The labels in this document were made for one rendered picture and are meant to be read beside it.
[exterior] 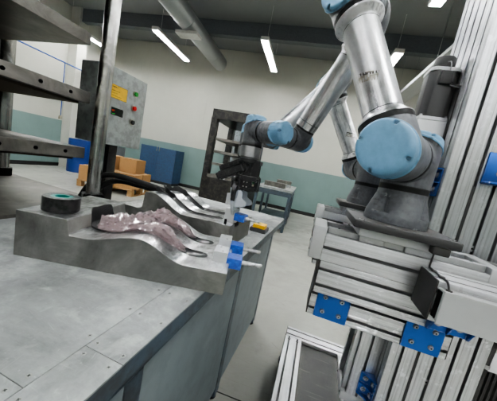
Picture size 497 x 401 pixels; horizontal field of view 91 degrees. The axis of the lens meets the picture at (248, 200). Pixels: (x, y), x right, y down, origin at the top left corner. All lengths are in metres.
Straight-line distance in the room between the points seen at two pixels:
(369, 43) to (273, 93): 7.11
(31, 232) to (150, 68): 8.90
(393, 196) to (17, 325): 0.78
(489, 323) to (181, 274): 0.62
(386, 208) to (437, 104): 0.44
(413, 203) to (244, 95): 7.41
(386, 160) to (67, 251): 0.73
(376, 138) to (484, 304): 0.37
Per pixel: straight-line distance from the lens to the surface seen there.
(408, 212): 0.70
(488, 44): 1.03
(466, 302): 0.65
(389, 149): 0.57
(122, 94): 1.62
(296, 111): 1.11
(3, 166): 1.95
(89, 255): 0.69
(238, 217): 0.91
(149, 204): 1.04
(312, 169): 7.35
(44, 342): 0.51
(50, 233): 0.73
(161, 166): 8.03
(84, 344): 0.50
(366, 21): 0.75
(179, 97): 8.69
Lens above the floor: 1.11
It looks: 8 degrees down
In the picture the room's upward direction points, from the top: 11 degrees clockwise
